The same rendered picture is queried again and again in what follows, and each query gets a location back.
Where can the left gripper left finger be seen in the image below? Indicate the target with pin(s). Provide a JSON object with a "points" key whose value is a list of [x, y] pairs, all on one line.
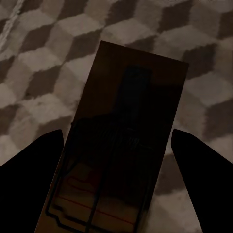
{"points": [[25, 181]]}

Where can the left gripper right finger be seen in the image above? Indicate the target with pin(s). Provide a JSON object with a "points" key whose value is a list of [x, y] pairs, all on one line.
{"points": [[208, 177]]}

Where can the mousetrap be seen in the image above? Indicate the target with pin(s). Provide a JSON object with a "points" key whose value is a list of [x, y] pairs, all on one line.
{"points": [[111, 160]]}

